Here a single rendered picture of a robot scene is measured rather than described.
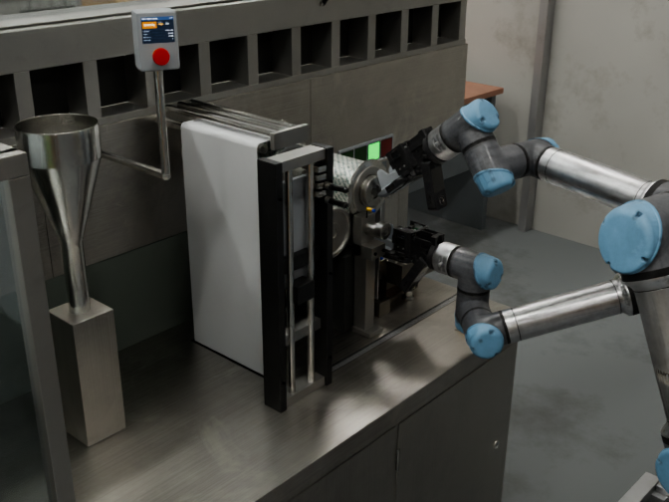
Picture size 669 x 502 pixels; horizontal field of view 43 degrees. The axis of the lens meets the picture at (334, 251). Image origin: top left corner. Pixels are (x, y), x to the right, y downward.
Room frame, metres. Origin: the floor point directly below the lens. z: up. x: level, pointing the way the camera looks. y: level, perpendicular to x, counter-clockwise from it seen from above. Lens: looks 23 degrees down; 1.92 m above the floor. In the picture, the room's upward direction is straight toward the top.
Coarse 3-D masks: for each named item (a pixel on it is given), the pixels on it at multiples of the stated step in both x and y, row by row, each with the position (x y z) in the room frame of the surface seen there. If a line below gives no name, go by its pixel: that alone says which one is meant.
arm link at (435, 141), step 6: (438, 126) 1.78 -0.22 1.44; (432, 132) 1.79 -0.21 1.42; (438, 132) 1.77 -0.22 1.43; (432, 138) 1.78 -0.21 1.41; (438, 138) 1.77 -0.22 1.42; (432, 144) 1.77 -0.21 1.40; (438, 144) 1.76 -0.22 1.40; (444, 144) 1.75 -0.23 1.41; (432, 150) 1.77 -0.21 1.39; (438, 150) 1.76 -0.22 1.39; (444, 150) 1.76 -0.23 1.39; (450, 150) 1.75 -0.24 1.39; (438, 156) 1.77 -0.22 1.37; (444, 156) 1.77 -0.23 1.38; (450, 156) 1.77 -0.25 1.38
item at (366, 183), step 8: (368, 176) 1.90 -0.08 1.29; (376, 176) 1.90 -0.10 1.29; (368, 184) 1.88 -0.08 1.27; (376, 184) 1.90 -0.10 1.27; (360, 192) 1.88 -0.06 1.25; (368, 192) 1.88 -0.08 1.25; (376, 192) 1.90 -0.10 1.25; (360, 200) 1.88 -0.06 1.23; (368, 200) 1.88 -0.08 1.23; (376, 200) 1.90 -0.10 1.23
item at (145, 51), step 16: (144, 16) 1.49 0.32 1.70; (160, 16) 1.50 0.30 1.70; (176, 16) 1.52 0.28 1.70; (144, 32) 1.49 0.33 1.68; (160, 32) 1.50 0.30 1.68; (176, 32) 1.51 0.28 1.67; (144, 48) 1.49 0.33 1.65; (160, 48) 1.49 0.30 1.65; (176, 48) 1.51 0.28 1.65; (144, 64) 1.49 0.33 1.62; (160, 64) 1.49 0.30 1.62; (176, 64) 1.51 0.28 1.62
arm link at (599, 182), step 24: (528, 144) 1.75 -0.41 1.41; (552, 144) 1.77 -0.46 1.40; (528, 168) 1.72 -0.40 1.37; (552, 168) 1.68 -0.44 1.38; (576, 168) 1.64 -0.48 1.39; (600, 168) 1.61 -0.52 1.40; (576, 192) 1.63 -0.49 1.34; (600, 192) 1.58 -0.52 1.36; (624, 192) 1.53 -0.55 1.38; (648, 192) 1.49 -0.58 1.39
